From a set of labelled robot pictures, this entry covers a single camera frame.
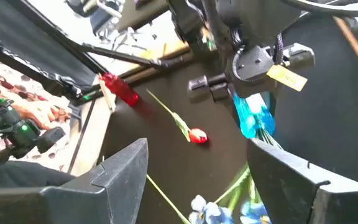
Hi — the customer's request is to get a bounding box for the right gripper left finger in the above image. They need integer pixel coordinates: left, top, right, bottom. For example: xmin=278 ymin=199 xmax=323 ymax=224
xmin=0 ymin=138 xmax=149 ymax=224

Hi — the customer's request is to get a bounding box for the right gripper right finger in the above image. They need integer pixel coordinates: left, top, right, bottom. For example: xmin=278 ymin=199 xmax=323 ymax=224
xmin=246 ymin=139 xmax=358 ymax=224

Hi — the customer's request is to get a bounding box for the blue textured glass vase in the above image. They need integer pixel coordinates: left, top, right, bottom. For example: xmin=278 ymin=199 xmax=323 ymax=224
xmin=232 ymin=92 xmax=277 ymax=140

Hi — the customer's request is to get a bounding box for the blue artificial flower spray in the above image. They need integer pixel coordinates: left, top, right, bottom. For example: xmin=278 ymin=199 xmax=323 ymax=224
xmin=255 ymin=126 xmax=283 ymax=149
xmin=188 ymin=163 xmax=273 ymax=224

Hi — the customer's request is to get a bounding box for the red glass vase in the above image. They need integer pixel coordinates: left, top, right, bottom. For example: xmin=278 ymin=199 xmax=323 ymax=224
xmin=99 ymin=72 xmax=140 ymax=107

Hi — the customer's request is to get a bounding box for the wooden table side board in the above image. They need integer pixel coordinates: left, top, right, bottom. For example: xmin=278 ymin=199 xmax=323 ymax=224
xmin=116 ymin=39 xmax=195 ymax=86

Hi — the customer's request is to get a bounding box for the red floral patterned cloth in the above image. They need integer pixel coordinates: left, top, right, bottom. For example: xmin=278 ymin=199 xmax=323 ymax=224
xmin=0 ymin=57 xmax=74 ymax=162

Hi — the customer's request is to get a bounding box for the black panel with taped edge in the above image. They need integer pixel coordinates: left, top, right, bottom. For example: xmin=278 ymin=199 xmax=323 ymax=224
xmin=0 ymin=0 xmax=101 ymax=100

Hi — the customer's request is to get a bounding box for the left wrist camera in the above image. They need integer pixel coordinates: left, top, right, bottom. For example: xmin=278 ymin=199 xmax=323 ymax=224
xmin=231 ymin=44 xmax=278 ymax=84

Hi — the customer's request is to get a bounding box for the yellow cable tag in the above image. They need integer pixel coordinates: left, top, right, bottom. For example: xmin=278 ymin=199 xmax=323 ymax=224
xmin=265 ymin=64 xmax=309 ymax=93

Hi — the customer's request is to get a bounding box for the black diagonal frame strut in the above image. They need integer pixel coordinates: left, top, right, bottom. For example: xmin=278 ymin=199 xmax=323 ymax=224
xmin=81 ymin=42 xmax=175 ymax=68

